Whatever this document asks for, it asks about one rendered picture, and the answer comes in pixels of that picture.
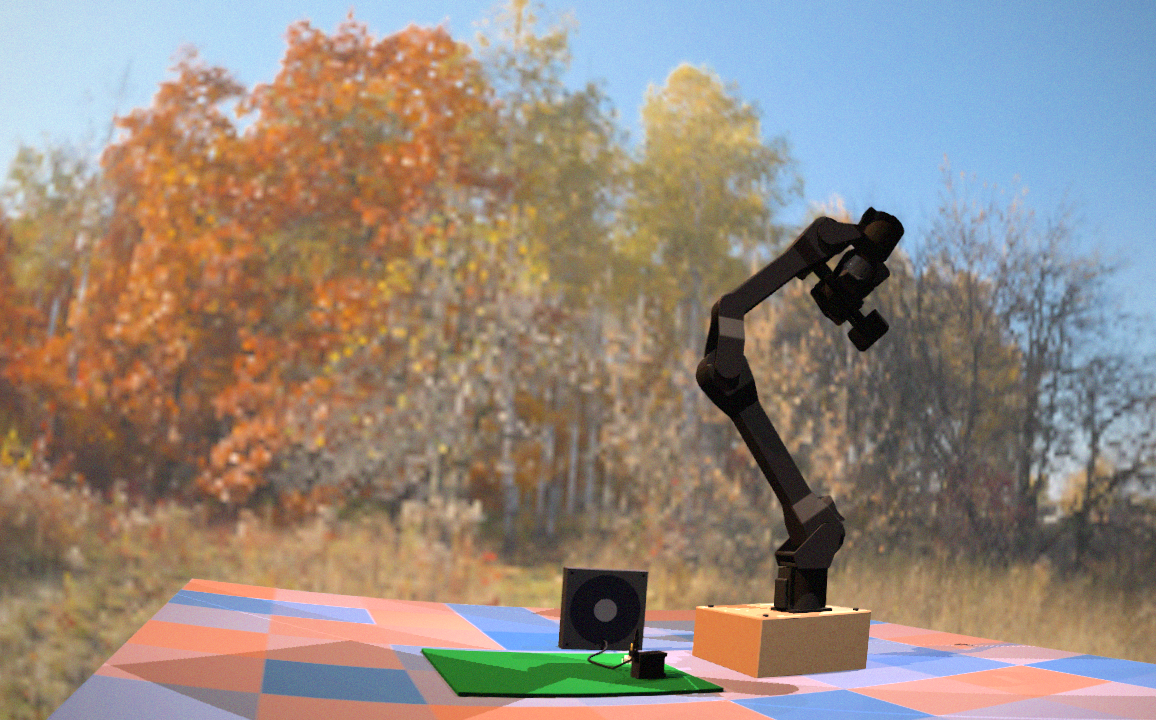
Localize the black square cooling fan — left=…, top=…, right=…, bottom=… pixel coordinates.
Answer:
left=558, top=566, right=649, bottom=651

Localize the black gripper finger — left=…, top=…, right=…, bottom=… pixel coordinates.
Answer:
left=810, top=287, right=831, bottom=314
left=824, top=307, right=847, bottom=326

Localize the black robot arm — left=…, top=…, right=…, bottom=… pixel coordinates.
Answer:
left=696, top=207, right=905, bottom=614

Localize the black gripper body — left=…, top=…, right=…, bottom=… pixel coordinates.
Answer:
left=796, top=263, right=889, bottom=351

